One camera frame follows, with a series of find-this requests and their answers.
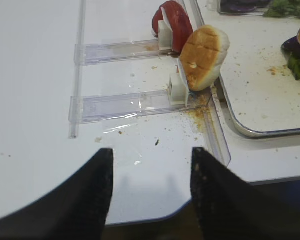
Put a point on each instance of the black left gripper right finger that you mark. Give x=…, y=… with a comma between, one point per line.
x=228, y=208

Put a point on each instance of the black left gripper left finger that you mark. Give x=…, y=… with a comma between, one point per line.
x=75, y=210

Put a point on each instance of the green lettuce under stack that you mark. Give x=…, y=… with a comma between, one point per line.
x=294, y=65

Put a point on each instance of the red tomato slices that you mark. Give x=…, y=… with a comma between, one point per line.
x=179, y=21

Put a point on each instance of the green lettuce in container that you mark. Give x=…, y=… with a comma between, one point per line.
x=283, y=9

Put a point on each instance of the clear holder lower left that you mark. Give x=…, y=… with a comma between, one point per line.
x=91, y=109

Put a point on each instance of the clear holder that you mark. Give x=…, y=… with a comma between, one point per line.
x=91, y=109
x=94, y=54

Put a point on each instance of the white metal tray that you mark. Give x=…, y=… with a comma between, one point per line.
x=261, y=91

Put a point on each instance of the white pusher block lower left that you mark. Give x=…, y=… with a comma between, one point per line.
x=178, y=90

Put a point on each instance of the white pusher block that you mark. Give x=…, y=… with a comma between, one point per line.
x=165, y=32
x=178, y=90

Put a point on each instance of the clear holder upper left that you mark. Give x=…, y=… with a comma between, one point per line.
x=94, y=54

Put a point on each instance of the bun bottom half left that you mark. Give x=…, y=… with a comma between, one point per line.
x=203, y=55

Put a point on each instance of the white pusher block upper left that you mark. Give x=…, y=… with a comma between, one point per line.
x=165, y=32

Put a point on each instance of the clear plastic container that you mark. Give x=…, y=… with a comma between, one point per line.
x=262, y=7

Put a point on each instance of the purple cabbage leaf in container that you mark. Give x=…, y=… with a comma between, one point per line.
x=238, y=6

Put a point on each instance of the clear rail left of tray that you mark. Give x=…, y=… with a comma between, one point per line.
x=207, y=122

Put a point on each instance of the clear rail far left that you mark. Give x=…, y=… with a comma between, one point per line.
x=77, y=70

